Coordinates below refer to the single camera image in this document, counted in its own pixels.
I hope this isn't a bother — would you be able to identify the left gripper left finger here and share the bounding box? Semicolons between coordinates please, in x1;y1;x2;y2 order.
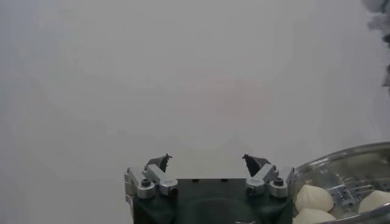
123;153;179;201

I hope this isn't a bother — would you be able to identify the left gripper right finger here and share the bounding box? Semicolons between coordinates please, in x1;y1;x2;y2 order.
241;153;299;199

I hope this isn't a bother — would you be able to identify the white steamed baozi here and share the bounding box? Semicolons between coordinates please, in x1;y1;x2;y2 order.
292;208;336;224
294;184;335;213
357;190;390;214

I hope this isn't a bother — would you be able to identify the steel steamer pot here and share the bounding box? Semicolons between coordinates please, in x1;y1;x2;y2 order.
288;141;390;224

